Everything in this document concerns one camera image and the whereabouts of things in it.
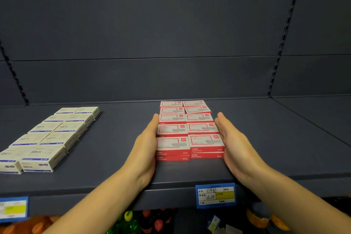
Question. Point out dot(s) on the person's right hand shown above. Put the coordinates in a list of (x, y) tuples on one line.
[(238, 148)]

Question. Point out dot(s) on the person's left hand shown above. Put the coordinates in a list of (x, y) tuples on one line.
[(142, 154)]

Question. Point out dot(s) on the stack of red boxes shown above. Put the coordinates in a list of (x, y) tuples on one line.
[(189, 129)]

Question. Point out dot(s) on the white blue paperclip boxes group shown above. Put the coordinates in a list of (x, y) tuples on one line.
[(46, 154)]

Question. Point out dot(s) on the dark grey metal shelf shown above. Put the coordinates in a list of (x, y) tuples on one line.
[(164, 22)]

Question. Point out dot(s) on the person's left forearm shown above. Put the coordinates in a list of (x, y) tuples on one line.
[(98, 206)]

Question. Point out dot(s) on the person's right forearm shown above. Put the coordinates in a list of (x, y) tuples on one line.
[(296, 201)]

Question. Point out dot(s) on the blue yellow price tag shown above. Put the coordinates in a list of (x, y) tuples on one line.
[(12, 209), (216, 195)]

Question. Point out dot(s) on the group of red-capped cola bottles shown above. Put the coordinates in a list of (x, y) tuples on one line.
[(156, 221)]

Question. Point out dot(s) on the group of yellow-capped green bottles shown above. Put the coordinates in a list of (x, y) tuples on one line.
[(127, 222)]

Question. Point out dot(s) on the dark sauce jug orange label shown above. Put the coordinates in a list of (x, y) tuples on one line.
[(256, 218), (279, 222)]

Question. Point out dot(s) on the loose blue yellow tag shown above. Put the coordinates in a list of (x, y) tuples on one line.
[(214, 223)]

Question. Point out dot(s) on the loose white paper tag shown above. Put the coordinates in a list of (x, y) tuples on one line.
[(233, 229)]

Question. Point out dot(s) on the group of orange soda bottles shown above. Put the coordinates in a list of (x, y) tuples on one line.
[(27, 227)]

